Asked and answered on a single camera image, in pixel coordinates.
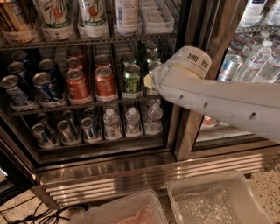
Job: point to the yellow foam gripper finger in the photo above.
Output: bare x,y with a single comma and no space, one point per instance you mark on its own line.
147,81

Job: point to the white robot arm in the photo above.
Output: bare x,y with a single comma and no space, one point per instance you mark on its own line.
254,107

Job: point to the front right orange can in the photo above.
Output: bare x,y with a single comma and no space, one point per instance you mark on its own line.
104,81

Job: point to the middle right orange can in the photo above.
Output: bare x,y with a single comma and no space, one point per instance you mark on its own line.
102,60

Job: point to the empty white shelf tray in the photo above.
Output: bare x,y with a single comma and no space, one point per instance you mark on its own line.
156,17

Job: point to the front left orange can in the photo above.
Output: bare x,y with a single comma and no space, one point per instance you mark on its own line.
77,83

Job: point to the orange can behind glass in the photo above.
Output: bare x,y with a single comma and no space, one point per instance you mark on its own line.
208,122

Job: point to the bottom right slim can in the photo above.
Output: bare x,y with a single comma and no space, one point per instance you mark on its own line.
90,131

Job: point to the slim can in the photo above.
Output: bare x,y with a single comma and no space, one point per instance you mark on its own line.
90,131
42,134
68,135

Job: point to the middle left orange can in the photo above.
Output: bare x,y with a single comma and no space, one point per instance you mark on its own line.
74,63

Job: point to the back orange can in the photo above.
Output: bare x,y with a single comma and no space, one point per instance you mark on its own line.
75,51

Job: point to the silver blue can behind glass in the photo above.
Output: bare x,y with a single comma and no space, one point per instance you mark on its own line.
230,66

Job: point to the bottom middle slim can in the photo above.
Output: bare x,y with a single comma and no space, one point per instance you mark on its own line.
68,135

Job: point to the middle right blue can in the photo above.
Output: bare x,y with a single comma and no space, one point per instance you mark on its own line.
51,67

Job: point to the front right blue can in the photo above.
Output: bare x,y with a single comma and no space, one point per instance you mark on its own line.
47,87

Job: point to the bottom left slim can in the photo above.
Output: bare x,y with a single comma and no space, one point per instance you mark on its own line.
42,134

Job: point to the back blue can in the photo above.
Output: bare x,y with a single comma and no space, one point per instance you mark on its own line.
24,57

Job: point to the middle left blue can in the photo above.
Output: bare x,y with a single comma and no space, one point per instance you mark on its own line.
19,69

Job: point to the front left blue can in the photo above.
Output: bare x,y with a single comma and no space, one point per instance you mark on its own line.
16,90

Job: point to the steel fridge base grille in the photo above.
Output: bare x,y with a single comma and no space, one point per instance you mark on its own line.
114,178

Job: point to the gold can top shelf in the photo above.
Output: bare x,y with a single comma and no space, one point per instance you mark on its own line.
13,17

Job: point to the right water bottle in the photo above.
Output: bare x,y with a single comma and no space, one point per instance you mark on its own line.
153,124

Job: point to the water bottle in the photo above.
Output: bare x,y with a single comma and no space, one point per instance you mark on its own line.
153,124
112,124
133,127

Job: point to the middle water bottle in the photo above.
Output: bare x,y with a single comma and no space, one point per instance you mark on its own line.
133,127

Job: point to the left water bottle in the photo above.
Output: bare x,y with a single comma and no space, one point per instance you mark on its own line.
112,124

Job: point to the white labelled bottle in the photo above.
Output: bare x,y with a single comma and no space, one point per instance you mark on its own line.
127,13

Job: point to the right 7up bottle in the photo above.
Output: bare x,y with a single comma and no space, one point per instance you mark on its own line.
93,12

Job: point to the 7up bottle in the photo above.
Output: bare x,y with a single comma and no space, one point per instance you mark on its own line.
55,13
93,12

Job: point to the left 7up bottle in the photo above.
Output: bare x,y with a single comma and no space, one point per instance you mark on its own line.
55,13

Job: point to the left clear plastic bin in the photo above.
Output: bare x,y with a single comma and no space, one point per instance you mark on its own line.
138,208

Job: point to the clear plastic bin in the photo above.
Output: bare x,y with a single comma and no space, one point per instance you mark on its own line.
138,208
220,198

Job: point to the right clear plastic bin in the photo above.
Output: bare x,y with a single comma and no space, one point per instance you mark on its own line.
220,198

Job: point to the steel fridge door frame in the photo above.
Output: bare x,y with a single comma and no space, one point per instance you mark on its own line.
210,25

